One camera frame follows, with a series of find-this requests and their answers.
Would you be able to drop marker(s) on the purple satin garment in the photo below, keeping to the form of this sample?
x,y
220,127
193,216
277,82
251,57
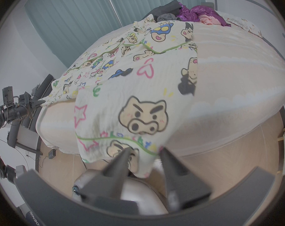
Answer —
x,y
203,10

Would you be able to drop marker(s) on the white printed pyjama top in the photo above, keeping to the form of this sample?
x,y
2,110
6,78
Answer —
x,y
133,83

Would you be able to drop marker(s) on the white printed pillow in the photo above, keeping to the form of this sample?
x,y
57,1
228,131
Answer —
x,y
241,23

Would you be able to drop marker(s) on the black garment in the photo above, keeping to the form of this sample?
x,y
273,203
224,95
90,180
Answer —
x,y
168,7

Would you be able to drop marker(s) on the pink garment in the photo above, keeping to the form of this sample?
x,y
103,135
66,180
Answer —
x,y
209,20

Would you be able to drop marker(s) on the grey garment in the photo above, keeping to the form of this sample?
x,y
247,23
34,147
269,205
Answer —
x,y
167,16

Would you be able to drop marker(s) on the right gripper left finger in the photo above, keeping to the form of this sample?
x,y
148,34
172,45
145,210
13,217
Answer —
x,y
109,185

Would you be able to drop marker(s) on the black power adapter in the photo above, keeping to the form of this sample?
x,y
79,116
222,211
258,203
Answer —
x,y
52,154

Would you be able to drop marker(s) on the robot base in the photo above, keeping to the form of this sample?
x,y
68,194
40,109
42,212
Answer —
x,y
142,196

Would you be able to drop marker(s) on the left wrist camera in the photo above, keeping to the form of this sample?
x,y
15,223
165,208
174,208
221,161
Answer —
x,y
8,95

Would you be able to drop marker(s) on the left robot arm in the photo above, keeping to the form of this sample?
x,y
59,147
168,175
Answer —
x,y
8,114

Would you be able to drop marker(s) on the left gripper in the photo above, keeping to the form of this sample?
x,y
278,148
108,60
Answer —
x,y
23,101

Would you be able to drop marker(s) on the bed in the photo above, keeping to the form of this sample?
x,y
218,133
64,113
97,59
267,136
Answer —
x,y
239,79

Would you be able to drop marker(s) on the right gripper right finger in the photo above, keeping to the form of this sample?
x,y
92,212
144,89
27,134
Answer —
x,y
184,189

